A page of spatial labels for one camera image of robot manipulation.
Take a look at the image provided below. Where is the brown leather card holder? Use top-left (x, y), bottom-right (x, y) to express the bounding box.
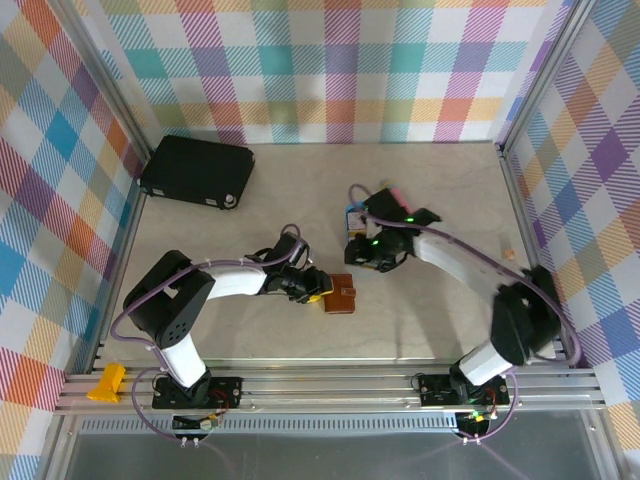
top-left (322, 273), bottom-right (358, 317)

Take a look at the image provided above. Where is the pink toy microphone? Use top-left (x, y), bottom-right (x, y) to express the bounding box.
top-left (379, 178), bottom-right (413, 213)

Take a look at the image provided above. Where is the black zip case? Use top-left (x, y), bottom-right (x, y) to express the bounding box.
top-left (138, 134), bottom-right (257, 213)

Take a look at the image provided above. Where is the yellow plastic clamp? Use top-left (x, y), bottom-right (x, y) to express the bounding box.
top-left (85, 363), bottom-right (127, 403)

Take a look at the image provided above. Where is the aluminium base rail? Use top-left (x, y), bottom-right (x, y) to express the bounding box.
top-left (53, 367), bottom-right (609, 417)

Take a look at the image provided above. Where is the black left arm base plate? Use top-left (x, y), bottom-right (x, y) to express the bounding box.
top-left (151, 376), bottom-right (245, 409)

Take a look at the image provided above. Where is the aluminium side rail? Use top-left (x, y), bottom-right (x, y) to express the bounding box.
top-left (84, 149), bottom-right (151, 374)
top-left (497, 144), bottom-right (572, 369)

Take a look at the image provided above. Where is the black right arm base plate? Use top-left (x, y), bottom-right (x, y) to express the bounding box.
top-left (418, 373), bottom-right (512, 407)

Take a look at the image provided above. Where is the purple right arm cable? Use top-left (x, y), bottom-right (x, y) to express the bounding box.
top-left (347, 183), bottom-right (582, 444)

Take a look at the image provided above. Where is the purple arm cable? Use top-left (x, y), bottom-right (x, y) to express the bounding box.
top-left (347, 183), bottom-right (582, 444)
top-left (110, 223), bottom-right (307, 444)

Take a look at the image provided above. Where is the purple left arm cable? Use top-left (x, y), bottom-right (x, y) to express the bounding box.
top-left (110, 223), bottom-right (307, 444)

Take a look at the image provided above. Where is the aluminium corner post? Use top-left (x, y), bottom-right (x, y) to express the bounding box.
top-left (494, 0), bottom-right (596, 159)
top-left (59, 0), bottom-right (154, 159)

